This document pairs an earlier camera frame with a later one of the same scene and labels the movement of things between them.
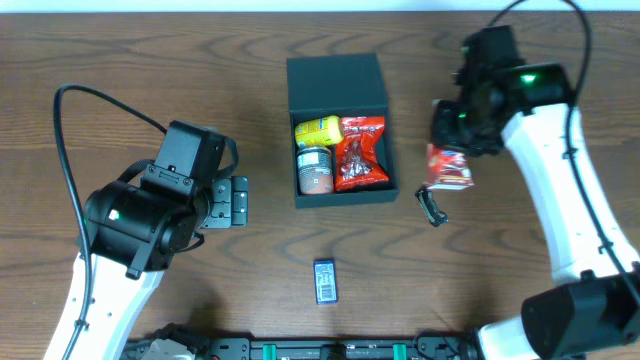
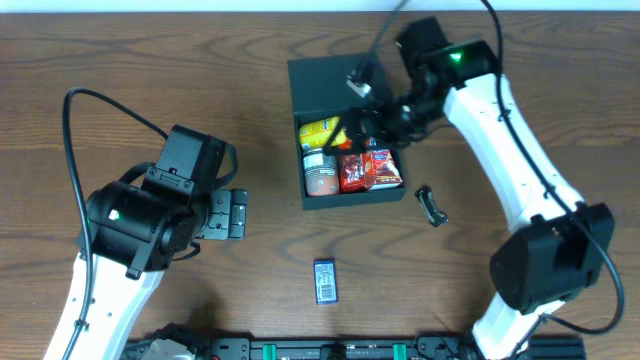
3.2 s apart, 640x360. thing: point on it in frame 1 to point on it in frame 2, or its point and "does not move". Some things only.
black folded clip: x=435 y=216 does not move
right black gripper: x=432 y=207 to x=375 y=123
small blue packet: x=325 y=281 does not move
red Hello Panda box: x=447 y=169 to x=380 y=169
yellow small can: x=326 y=132 does not move
